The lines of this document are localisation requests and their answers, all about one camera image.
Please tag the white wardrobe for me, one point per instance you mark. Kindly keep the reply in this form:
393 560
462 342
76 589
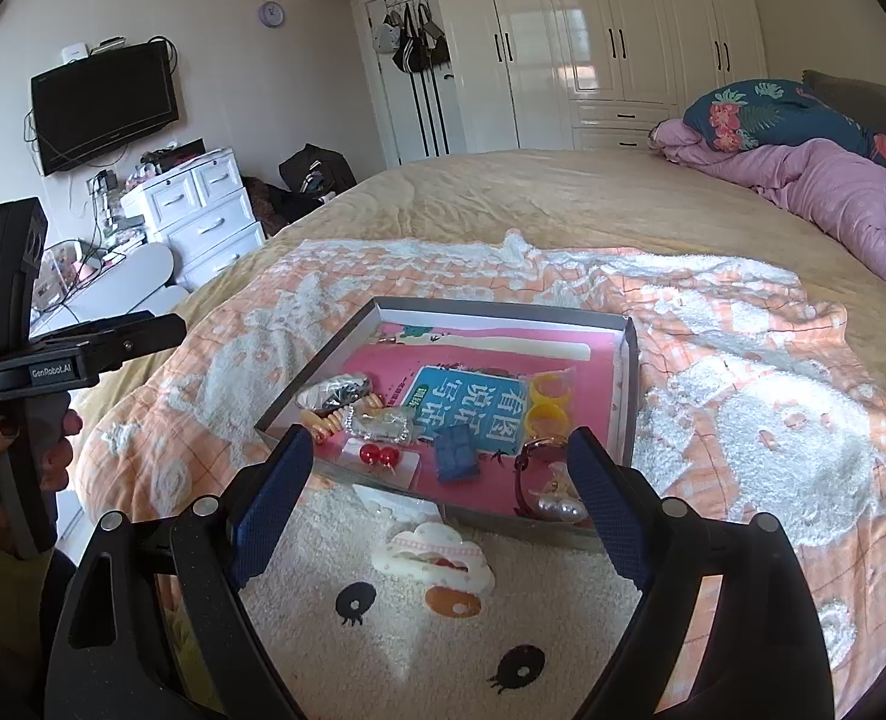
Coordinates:
600 37

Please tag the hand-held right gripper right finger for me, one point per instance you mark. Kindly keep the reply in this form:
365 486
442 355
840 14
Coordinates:
608 510

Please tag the blue floral pillow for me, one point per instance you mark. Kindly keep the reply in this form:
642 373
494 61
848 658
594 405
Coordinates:
773 116

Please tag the grey cardboard box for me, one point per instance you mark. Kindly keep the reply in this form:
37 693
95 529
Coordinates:
627 405

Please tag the black bag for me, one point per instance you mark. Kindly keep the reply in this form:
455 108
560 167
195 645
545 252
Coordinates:
315 169

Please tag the orange spotted hair clip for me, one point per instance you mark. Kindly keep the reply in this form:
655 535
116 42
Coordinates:
450 604

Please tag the white card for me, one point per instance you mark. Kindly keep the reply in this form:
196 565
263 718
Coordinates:
398 504

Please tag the pink book with blue label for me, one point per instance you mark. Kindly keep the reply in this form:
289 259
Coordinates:
600 390

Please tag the person's left forearm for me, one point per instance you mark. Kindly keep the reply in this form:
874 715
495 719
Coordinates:
0 615

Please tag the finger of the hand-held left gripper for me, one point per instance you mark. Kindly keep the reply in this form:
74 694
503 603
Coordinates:
147 334

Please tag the black wall television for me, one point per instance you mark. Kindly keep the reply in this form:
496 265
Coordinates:
101 109

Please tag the pink quilt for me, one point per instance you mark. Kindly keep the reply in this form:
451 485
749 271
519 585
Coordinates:
826 187

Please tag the small blue box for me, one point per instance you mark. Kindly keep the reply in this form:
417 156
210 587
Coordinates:
458 454

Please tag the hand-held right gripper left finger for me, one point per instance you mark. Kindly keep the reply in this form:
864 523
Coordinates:
270 502

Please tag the dark clothes pile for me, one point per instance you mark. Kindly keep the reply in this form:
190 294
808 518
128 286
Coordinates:
267 206

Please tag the purple wall clock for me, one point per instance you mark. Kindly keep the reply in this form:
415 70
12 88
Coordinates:
271 13

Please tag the bed with beige sheet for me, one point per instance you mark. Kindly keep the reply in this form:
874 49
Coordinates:
525 195

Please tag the red ball earrings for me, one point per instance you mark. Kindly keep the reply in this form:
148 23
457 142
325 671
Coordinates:
379 456

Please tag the white cloud hair clip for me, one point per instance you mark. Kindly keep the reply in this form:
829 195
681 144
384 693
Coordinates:
428 547

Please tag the bags hanging on door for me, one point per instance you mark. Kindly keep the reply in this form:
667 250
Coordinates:
413 41

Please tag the white drawer cabinet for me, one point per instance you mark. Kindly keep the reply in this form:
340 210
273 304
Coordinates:
203 210

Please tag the grey headboard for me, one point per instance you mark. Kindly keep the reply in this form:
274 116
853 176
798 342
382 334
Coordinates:
856 90

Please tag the orange and white printed blanket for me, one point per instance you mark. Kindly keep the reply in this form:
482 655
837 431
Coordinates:
713 360

